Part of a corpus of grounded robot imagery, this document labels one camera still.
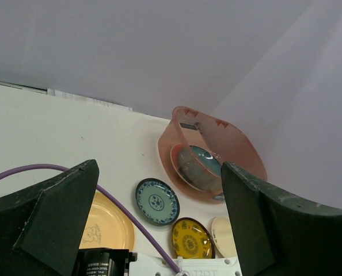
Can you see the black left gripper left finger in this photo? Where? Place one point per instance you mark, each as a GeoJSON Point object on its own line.
{"type": "Point", "coordinates": [41, 226]}

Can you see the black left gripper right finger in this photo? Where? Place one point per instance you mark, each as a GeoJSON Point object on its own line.
{"type": "Point", "coordinates": [277, 232]}

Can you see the beige bear plate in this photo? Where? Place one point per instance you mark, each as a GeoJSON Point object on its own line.
{"type": "Point", "coordinates": [107, 226]}

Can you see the yellow brown patterned plate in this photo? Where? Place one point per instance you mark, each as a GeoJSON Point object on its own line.
{"type": "Point", "coordinates": [191, 240]}

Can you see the dark teal blue plate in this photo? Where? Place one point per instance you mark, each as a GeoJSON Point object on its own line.
{"type": "Point", "coordinates": [199, 168]}

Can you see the red plate with teal flower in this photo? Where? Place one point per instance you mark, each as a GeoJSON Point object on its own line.
{"type": "Point", "coordinates": [174, 160]}

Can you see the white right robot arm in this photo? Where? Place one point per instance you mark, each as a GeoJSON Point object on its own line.
{"type": "Point", "coordinates": [104, 261]}

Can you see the pink translucent plastic bin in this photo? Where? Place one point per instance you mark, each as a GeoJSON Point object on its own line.
{"type": "Point", "coordinates": [221, 139]}

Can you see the cream plate with black mark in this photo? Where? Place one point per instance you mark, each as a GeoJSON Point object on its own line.
{"type": "Point", "coordinates": [222, 236]}

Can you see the blue white patterned plate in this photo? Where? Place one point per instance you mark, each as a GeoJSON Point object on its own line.
{"type": "Point", "coordinates": [157, 201]}

